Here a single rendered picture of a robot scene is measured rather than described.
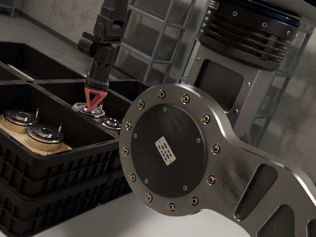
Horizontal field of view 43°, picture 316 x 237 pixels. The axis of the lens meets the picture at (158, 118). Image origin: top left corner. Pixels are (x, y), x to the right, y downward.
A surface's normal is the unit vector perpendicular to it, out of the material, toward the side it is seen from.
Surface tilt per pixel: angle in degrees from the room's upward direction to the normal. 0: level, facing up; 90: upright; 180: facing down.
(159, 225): 0
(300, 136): 90
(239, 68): 90
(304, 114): 90
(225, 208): 90
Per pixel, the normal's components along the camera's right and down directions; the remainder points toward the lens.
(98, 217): 0.33, -0.89
